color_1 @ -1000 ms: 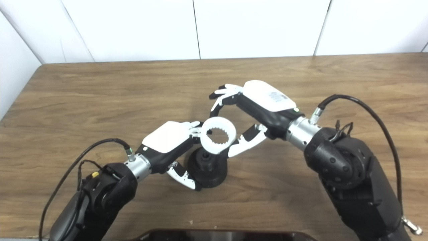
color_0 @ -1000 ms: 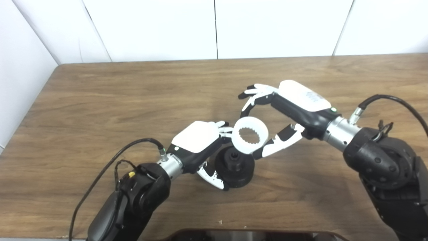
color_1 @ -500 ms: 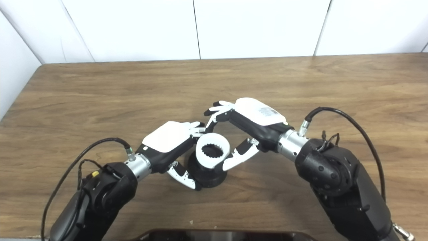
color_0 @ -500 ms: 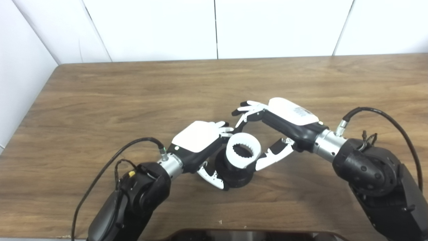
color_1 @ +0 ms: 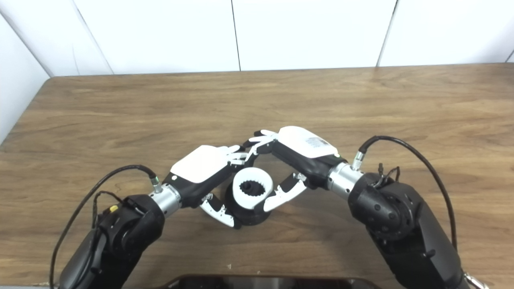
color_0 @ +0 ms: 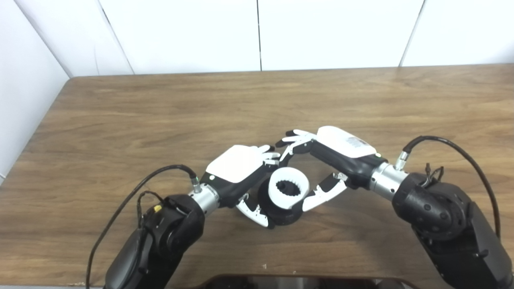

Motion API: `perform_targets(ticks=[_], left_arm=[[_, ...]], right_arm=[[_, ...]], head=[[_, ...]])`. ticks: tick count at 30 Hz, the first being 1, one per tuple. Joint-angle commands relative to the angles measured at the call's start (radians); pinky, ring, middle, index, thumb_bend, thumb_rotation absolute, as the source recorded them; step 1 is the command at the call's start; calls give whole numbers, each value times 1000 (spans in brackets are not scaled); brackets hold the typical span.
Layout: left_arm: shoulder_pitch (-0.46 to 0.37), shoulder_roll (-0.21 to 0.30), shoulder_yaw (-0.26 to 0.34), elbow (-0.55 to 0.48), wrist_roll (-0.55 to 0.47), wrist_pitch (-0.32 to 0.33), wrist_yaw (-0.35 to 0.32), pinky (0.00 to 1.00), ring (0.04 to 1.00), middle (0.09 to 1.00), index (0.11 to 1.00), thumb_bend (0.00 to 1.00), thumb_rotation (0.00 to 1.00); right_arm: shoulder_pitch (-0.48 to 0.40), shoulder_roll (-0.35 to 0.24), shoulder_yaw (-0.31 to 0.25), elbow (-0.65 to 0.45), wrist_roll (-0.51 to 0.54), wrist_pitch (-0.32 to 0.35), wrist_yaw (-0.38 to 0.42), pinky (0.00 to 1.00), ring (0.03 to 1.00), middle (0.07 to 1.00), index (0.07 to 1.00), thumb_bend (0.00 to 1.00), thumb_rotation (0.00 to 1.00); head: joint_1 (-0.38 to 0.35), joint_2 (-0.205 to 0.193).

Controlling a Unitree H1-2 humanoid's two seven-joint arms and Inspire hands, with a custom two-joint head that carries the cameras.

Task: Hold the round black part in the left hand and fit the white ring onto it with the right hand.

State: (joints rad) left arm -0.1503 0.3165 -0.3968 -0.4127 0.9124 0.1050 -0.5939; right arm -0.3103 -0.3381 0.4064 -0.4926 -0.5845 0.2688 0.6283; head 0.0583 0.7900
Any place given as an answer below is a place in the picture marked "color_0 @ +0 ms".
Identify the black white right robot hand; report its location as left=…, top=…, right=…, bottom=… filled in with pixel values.
left=275, top=126, right=382, bottom=212

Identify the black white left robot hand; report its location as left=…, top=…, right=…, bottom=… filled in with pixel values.
left=200, top=144, right=281, bottom=228

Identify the white plastic ring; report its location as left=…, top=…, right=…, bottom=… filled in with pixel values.
left=268, top=167, right=310, bottom=210

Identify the round black plastic part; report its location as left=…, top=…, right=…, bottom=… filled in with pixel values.
left=257, top=177, right=304, bottom=226

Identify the glossy black robot chest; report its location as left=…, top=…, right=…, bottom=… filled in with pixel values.
left=197, top=274, right=420, bottom=289

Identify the thin right arm wire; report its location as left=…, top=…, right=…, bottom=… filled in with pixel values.
left=420, top=163, right=445, bottom=188

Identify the thin arm wire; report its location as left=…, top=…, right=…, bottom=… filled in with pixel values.
left=137, top=191, right=166, bottom=230
left=420, top=163, right=445, bottom=188

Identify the thin left arm wire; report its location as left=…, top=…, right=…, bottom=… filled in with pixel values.
left=137, top=191, right=166, bottom=230

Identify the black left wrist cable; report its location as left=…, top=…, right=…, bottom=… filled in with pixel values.
left=85, top=164, right=201, bottom=289

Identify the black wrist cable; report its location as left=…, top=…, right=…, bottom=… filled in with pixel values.
left=396, top=136, right=502, bottom=239
left=85, top=164, right=201, bottom=289

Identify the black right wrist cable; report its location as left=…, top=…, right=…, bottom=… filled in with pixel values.
left=396, top=136, right=502, bottom=239

